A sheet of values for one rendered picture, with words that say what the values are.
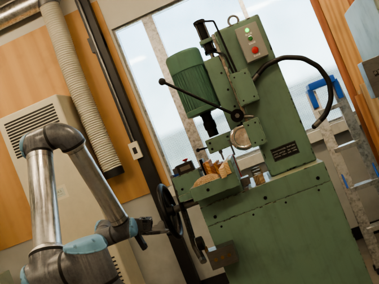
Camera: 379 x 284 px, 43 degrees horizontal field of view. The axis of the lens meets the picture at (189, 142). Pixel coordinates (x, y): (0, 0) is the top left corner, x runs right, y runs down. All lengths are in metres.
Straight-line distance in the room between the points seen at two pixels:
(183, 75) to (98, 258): 0.95
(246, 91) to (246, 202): 0.49
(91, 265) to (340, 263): 1.06
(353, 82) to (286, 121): 1.32
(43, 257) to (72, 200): 1.74
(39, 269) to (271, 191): 1.00
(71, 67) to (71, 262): 2.15
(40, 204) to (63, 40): 1.99
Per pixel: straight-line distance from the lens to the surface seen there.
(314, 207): 2.14
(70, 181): 3.61
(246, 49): 2.17
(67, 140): 2.12
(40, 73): 4.00
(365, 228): 2.95
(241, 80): 2.13
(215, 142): 2.28
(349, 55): 3.49
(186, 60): 2.26
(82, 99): 3.66
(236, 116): 2.15
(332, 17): 3.53
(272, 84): 2.21
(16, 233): 4.21
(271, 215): 2.13
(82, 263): 1.80
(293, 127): 2.21
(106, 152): 3.60
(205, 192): 2.03
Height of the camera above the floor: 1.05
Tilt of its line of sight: 1 degrees up
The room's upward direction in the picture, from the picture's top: 22 degrees counter-clockwise
